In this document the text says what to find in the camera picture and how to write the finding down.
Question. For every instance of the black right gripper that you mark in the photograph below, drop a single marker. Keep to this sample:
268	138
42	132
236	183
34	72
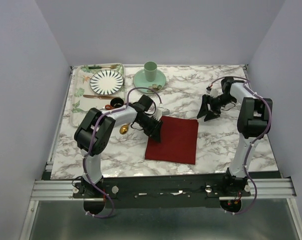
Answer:
204	109

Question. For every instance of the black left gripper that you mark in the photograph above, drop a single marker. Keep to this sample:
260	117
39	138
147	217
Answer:
155	132

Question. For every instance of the striped white round plate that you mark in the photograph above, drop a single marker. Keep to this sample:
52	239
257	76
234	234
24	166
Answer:
106	82

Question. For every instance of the green handled gold fork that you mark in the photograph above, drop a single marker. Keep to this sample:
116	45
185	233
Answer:
103	67

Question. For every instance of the dark red cloth napkin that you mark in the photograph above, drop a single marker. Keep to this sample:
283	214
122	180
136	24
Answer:
178	142

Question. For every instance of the floral rectangular serving tray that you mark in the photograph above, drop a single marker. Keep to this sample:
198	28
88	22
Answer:
81	105

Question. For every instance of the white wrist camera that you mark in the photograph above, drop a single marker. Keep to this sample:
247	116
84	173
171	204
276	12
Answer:
163	111
212	91

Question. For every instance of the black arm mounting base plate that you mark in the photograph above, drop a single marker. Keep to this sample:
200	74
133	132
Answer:
196	190

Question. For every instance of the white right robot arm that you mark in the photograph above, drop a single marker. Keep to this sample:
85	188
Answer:
254	121

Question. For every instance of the green plastic cup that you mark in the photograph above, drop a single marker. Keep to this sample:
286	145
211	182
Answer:
150	71

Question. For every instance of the orange black coffee mug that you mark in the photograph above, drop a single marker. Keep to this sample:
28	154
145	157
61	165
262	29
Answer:
114	103

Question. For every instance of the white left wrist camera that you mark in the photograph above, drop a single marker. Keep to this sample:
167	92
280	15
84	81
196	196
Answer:
163	111

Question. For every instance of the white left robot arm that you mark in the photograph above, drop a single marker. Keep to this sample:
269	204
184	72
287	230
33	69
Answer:
93	134

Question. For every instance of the gold spoon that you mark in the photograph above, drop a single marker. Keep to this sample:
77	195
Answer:
124	129

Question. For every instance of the aluminium frame rail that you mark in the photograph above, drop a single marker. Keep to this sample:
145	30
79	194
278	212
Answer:
59	190

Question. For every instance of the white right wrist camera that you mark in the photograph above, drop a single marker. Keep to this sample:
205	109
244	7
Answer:
212	91

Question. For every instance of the green round saucer plate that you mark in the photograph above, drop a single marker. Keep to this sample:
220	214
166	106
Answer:
139	80

